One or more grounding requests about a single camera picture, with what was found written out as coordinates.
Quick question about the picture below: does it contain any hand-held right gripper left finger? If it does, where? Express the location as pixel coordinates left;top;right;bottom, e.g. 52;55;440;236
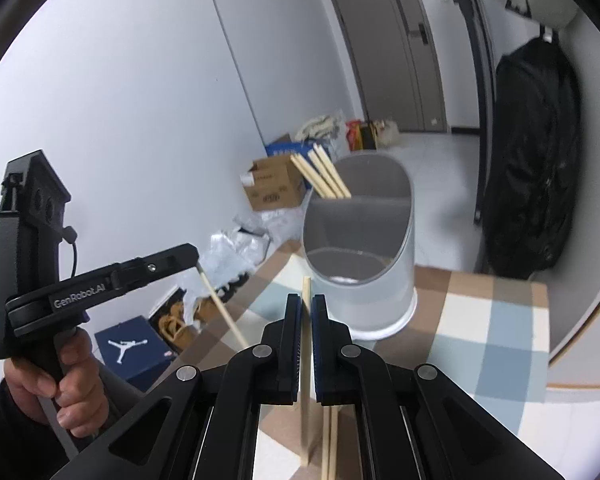
50;293;302;480

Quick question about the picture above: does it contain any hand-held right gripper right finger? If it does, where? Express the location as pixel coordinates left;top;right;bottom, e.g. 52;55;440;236
310;294;567;480

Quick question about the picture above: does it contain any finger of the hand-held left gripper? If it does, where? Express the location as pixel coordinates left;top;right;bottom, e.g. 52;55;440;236
111;243;201;293

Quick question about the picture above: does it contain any white grey-rimmed utensil holder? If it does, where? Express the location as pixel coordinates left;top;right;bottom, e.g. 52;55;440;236
302;154;418;342

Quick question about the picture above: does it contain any person's left forearm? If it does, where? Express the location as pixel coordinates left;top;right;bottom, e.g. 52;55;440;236
0;379;76;480

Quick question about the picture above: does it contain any person's left hand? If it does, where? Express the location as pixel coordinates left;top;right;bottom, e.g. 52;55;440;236
2;327;110;438

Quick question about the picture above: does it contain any brown shoe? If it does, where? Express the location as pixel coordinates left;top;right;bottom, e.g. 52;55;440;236
149;287;222;352

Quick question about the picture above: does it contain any black and white shoe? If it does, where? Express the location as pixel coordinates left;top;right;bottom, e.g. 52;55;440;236
219;274;253;303

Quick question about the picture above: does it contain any clear plastic wrap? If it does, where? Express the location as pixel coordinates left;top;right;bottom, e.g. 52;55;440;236
200;210;306;307

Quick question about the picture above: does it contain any blue shoe box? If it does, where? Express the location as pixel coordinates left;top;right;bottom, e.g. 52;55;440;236
95;315;178;393

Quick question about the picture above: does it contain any brown cardboard box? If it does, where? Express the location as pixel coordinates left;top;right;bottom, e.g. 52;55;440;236
240;155;309;212

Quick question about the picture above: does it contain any blue carton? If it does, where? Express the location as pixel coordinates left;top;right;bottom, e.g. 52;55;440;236
265;134;322;162

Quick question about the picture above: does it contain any checked tablecloth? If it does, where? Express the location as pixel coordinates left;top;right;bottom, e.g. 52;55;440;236
145;240;551;480

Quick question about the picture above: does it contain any red and yellow bag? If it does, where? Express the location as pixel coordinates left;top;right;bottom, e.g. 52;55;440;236
346;119;377;152

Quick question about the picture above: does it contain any white cloth bundle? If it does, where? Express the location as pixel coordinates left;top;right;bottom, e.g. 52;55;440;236
295;111;347;144

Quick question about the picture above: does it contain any beige bag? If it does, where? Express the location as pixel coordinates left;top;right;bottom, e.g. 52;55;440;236
372;119;402;149

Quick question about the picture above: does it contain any black backpack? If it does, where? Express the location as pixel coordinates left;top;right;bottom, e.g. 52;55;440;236
482;37;583;279

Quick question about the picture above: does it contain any black clothes rack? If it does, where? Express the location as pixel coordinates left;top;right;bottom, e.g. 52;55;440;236
445;0;498;226

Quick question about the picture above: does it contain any grey door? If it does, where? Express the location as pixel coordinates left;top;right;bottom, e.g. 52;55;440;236
317;0;448;134

